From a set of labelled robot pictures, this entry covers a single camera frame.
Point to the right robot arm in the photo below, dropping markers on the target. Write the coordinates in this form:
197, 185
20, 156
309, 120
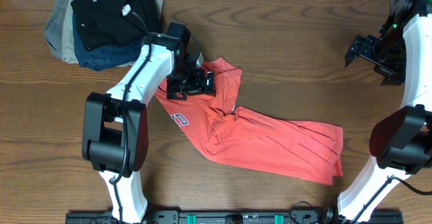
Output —
400, 144

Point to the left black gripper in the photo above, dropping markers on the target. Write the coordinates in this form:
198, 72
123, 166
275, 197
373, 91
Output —
198, 88

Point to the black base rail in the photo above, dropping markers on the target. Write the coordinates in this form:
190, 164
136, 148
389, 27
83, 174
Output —
175, 217

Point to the navy blue folded garment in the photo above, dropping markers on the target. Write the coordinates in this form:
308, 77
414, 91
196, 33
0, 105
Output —
108, 57

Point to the beige folded garment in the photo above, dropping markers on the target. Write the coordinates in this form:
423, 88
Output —
68, 38

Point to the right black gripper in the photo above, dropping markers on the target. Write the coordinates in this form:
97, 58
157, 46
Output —
395, 73

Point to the red t-shirt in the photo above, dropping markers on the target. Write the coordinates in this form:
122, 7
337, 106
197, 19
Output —
240, 137

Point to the black folded shirt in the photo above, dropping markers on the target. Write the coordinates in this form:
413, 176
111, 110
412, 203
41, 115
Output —
114, 22

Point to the grey folded garment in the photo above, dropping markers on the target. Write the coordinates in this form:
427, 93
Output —
54, 28

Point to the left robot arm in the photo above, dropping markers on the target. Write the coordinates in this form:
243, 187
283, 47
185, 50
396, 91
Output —
115, 133

